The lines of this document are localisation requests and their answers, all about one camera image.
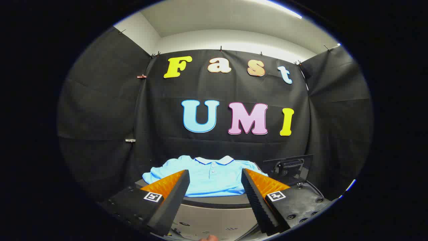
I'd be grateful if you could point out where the dark transparent washing machine lid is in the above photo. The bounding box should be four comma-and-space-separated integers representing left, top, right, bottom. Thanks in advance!
263, 154, 314, 183

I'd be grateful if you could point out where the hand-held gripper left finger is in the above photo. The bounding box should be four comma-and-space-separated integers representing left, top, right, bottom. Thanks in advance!
99, 169, 191, 237

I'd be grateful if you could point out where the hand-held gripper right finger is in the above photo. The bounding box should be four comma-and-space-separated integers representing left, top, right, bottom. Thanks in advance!
241, 168, 332, 235

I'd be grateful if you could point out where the light blue polo shirt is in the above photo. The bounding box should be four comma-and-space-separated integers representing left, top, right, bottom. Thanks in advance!
142, 155, 268, 197

